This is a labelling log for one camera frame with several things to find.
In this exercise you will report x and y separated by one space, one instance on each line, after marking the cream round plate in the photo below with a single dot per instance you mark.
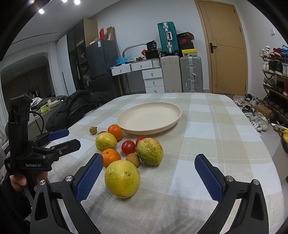
149 118

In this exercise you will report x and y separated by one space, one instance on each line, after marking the person's left forearm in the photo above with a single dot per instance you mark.
11 209

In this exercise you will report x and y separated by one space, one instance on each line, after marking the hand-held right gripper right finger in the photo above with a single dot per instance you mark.
208 177

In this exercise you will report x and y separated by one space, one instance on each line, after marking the black red shoebox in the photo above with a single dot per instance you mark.
185 35
185 41

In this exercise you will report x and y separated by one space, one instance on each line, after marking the white drawer cabinet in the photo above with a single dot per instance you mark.
153 81

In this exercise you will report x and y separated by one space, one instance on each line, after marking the curved grey metal frame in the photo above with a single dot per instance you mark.
132 46

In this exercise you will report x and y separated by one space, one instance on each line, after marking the black jacket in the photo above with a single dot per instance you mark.
72 105

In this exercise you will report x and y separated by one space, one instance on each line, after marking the small cardboard box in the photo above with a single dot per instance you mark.
263 111

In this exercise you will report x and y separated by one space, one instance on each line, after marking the black bag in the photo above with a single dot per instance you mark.
152 54

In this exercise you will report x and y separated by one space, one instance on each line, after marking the yellow bananas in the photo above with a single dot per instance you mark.
285 136

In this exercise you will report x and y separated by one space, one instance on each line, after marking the green mottled yellow passion fruit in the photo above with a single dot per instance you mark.
150 151

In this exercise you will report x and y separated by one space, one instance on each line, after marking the large yellow passion fruit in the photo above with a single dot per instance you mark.
122 178

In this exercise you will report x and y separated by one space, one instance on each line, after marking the dark grey fridge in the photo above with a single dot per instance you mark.
101 58

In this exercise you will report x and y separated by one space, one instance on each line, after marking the red packet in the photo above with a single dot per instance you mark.
102 33

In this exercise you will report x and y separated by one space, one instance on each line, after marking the red tomato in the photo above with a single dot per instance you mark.
139 140
128 147

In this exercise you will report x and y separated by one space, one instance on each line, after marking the checked beige tablecloth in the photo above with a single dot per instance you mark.
213 146

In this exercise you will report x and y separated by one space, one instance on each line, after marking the tall dark wooden cabinet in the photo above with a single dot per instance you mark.
78 45

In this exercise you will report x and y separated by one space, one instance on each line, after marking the tan wooden door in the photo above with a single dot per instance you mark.
225 56

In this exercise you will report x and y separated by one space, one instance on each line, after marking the wooden shoe rack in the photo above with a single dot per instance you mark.
275 90

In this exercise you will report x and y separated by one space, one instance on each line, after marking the small black box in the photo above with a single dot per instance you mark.
151 45

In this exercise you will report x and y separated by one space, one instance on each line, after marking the grey suitcase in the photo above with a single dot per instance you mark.
191 74

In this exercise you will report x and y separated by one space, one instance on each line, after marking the person's left hand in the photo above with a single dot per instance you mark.
18 182

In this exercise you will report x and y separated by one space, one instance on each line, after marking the brown cardboard box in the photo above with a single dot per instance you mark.
111 33

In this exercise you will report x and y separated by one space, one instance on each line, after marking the teal suitcase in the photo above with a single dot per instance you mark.
167 38

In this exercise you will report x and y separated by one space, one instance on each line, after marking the white desk with drawers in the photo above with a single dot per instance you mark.
135 66

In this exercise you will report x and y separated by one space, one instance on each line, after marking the row of shelved shoes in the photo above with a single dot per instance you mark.
275 67

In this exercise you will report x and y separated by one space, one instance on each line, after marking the beige suitcase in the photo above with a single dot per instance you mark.
171 74

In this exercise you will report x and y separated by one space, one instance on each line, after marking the orange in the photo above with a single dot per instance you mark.
111 157
115 132

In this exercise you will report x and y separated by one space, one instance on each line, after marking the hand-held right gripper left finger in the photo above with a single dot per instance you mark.
90 177

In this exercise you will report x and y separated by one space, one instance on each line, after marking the blue plastic bag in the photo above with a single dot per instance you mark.
122 60

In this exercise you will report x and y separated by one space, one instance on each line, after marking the yellow black shoebox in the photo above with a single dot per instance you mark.
189 52

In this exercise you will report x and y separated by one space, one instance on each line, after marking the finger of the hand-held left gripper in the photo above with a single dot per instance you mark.
67 145
58 134

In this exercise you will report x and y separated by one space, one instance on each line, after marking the pile of floor shoes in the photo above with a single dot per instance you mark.
254 114

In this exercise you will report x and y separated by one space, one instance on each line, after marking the green cup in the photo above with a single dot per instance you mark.
43 109

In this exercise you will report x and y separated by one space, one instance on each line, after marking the small brown round fruit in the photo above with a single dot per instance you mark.
102 132
93 130

